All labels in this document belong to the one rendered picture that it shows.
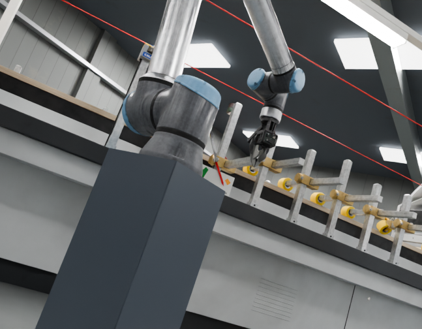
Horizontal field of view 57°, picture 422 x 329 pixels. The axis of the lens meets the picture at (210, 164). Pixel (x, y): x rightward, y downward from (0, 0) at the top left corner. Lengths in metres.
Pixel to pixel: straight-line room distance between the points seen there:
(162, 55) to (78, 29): 5.84
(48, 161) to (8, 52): 4.77
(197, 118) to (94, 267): 0.47
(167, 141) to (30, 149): 0.85
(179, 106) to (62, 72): 5.85
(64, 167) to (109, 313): 0.94
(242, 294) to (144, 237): 1.40
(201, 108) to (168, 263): 0.42
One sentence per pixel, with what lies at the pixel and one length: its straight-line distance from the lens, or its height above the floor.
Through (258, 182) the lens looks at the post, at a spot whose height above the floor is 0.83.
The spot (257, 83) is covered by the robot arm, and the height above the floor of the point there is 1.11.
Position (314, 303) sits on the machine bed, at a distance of 2.54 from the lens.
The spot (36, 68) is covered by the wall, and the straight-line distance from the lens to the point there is 6.65.
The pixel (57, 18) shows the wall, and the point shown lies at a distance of 6.91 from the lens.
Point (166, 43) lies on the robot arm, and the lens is 1.30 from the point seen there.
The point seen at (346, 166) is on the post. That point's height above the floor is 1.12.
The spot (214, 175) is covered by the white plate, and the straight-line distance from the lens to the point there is 1.90.
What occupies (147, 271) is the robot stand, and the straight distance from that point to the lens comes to 0.95.
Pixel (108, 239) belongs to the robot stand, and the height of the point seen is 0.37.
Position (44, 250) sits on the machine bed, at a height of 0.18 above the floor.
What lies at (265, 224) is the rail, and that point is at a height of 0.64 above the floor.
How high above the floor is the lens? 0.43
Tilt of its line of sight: 12 degrees up
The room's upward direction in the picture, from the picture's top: 19 degrees clockwise
